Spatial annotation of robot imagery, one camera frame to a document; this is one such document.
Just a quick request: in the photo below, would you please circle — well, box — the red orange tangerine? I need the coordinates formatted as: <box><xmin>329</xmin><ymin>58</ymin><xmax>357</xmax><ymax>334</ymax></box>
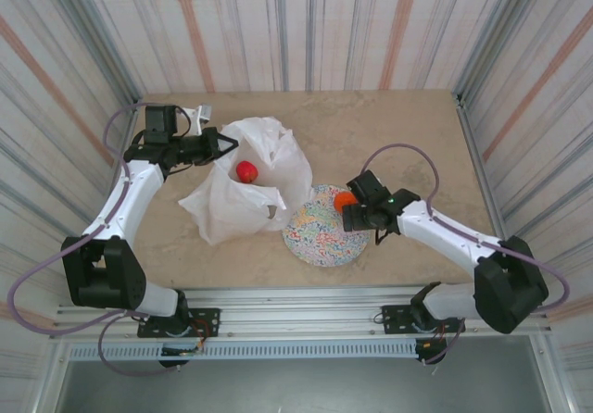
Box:
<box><xmin>333</xmin><ymin>192</ymin><xmax>359</xmax><ymax>213</ymax></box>

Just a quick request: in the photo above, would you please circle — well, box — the pink red peach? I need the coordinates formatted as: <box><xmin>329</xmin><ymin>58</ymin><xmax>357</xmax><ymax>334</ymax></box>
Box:
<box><xmin>235</xmin><ymin>160</ymin><xmax>259</xmax><ymax>184</ymax></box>

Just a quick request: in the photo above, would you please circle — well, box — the white plastic bag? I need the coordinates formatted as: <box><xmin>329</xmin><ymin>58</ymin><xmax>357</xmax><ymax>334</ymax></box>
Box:
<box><xmin>178</xmin><ymin>115</ymin><xmax>314</xmax><ymax>246</ymax></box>

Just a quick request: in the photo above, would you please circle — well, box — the colourful patterned plate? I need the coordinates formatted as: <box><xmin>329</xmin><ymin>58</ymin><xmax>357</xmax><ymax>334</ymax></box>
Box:
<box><xmin>281</xmin><ymin>183</ymin><xmax>372</xmax><ymax>269</ymax></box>

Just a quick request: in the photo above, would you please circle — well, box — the black connector box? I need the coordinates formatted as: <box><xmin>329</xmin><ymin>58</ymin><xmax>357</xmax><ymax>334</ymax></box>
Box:
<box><xmin>415</xmin><ymin>338</ymin><xmax>447</xmax><ymax>366</ymax></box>

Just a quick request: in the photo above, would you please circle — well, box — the small circuit board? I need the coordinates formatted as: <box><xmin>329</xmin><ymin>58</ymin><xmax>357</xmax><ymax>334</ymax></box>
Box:
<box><xmin>160</xmin><ymin>345</ymin><xmax>205</xmax><ymax>357</ymax></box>

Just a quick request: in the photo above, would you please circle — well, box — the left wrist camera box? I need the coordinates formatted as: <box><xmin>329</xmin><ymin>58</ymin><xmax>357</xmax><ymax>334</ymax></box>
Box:
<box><xmin>184</xmin><ymin>104</ymin><xmax>213</xmax><ymax>136</ymax></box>

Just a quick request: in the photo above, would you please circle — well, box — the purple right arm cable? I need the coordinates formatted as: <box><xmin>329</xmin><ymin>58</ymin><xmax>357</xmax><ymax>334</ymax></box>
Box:
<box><xmin>363</xmin><ymin>143</ymin><xmax>572</xmax><ymax>368</ymax></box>

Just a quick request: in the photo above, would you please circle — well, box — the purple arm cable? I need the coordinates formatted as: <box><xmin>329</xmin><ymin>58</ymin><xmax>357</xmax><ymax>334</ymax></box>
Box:
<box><xmin>363</xmin><ymin>143</ymin><xmax>572</xmax><ymax>368</ymax></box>
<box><xmin>6</xmin><ymin>102</ymin><xmax>182</xmax><ymax>377</ymax></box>

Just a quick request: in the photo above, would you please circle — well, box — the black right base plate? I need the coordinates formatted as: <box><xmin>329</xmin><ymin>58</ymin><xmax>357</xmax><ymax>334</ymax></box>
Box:
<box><xmin>380</xmin><ymin>304</ymin><xmax>466</xmax><ymax>335</ymax></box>

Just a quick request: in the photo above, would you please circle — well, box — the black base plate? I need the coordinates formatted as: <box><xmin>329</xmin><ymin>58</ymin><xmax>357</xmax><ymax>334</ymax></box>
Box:
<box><xmin>380</xmin><ymin>304</ymin><xmax>466</xmax><ymax>335</ymax></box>
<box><xmin>137</xmin><ymin>307</ymin><xmax>221</xmax><ymax>339</ymax></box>

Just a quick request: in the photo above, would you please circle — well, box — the aluminium rail frame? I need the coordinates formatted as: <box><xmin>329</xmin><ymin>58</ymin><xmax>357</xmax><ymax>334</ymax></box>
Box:
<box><xmin>48</xmin><ymin>285</ymin><xmax>552</xmax><ymax>343</ymax></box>

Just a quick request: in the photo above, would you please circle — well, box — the grey slotted cable duct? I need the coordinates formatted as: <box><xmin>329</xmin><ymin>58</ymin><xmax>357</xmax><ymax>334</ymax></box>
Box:
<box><xmin>67</xmin><ymin>341</ymin><xmax>418</xmax><ymax>362</ymax></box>

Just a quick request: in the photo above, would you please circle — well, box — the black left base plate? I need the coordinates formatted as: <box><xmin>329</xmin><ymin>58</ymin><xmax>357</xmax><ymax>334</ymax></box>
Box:
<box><xmin>137</xmin><ymin>307</ymin><xmax>221</xmax><ymax>339</ymax></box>

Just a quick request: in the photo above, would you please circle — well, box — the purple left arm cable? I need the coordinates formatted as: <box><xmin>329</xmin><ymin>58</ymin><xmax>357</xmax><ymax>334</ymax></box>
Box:
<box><xmin>6</xmin><ymin>102</ymin><xmax>182</xmax><ymax>377</ymax></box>

